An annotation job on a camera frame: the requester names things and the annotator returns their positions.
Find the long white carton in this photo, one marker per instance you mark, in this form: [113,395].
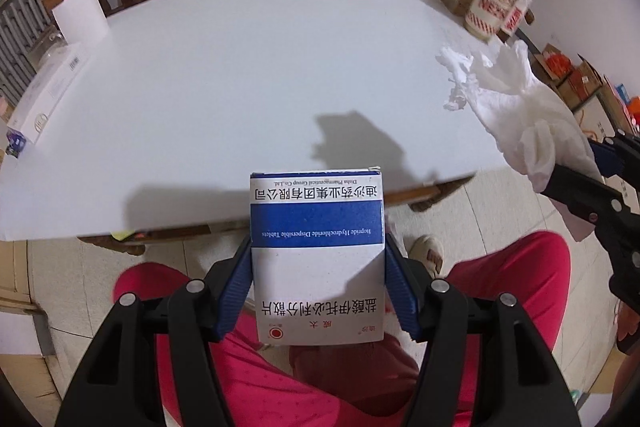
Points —
[38,103]

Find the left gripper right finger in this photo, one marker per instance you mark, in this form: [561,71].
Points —
[427,309]

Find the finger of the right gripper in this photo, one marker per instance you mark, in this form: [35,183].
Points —
[618,156]
[592,201]

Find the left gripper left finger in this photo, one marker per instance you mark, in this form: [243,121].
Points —
[208,308]

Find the cardboard boxes stack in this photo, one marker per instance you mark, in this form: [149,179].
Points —
[594,102]

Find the white tissue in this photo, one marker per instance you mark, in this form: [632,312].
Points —
[533,128]

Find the white red carton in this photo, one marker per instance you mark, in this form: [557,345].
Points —
[515,16]

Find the blue white medicine box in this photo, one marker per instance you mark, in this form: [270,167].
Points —
[318,257]

